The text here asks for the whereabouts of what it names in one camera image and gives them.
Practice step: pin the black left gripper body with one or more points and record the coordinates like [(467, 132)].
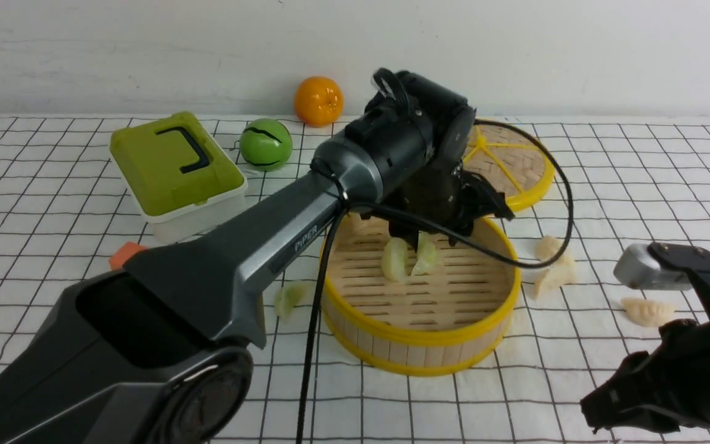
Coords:
[(453, 199)]

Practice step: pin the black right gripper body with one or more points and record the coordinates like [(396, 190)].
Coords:
[(664, 390)]

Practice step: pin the white dumpling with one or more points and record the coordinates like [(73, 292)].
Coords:
[(548, 246), (647, 313), (554, 277)]

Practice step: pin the pale green dumpling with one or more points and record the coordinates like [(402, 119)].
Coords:
[(393, 261), (291, 295), (426, 255)]

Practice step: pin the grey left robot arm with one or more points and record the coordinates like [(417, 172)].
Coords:
[(157, 351)]

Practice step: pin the yellow woven steamer lid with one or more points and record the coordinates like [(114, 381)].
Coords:
[(511, 161)]

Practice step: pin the bamboo steamer tray yellow rim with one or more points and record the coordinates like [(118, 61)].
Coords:
[(428, 325)]

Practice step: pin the orange toy fruit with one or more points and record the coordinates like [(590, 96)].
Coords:
[(318, 101)]

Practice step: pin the green striped toy ball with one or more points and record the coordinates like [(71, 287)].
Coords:
[(266, 144)]

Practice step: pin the green lidded storage box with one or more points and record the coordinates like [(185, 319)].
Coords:
[(182, 181)]

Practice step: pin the orange foam cube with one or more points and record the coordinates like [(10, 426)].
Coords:
[(124, 254)]

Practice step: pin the white checkered tablecloth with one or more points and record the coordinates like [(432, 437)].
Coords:
[(64, 210)]

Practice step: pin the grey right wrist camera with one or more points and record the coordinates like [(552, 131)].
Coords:
[(658, 266)]

